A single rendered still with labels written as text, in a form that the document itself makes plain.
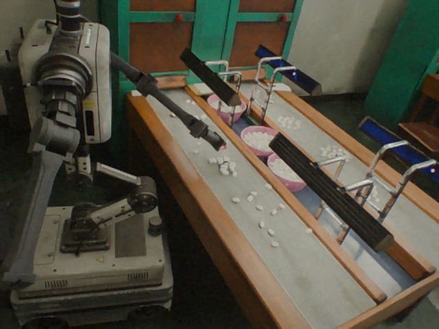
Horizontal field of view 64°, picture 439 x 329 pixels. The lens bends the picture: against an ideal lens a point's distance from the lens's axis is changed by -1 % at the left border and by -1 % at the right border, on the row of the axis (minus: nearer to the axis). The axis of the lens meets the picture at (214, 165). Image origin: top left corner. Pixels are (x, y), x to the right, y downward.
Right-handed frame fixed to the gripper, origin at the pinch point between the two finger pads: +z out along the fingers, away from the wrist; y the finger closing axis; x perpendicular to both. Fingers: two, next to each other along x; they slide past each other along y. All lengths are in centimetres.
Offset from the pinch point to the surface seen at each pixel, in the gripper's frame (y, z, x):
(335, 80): 144, 229, -125
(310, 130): 9, 60, -41
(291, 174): -24.0, 27.1, -13.2
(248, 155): -4.7, 13.6, -4.7
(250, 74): 76, 50, -45
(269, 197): -34.3, 9.9, 1.5
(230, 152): 4.2, 10.5, 1.2
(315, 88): 4, 26, -57
